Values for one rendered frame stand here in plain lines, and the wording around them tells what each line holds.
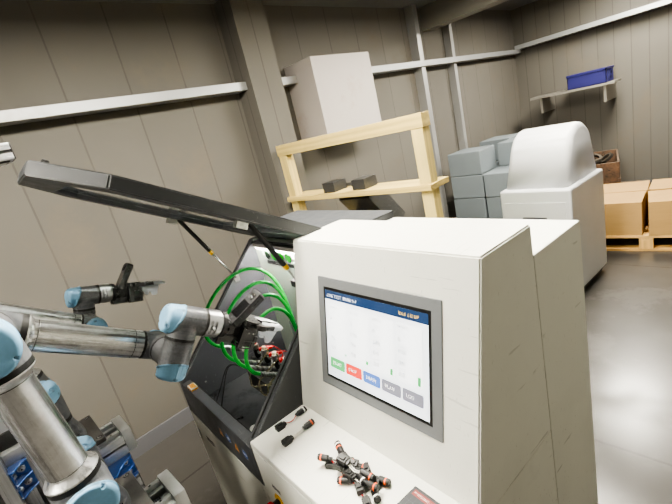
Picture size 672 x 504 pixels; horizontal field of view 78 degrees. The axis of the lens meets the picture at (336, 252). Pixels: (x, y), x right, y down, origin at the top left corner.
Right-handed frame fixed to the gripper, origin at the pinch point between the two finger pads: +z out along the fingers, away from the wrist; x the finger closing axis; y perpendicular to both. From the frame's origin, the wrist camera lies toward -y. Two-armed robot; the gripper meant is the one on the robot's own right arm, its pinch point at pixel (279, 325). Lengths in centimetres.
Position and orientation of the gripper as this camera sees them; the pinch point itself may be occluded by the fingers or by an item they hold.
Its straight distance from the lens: 130.9
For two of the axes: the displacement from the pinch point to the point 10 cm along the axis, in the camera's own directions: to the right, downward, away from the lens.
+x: 5.9, 2.8, -7.6
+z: 7.2, 2.3, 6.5
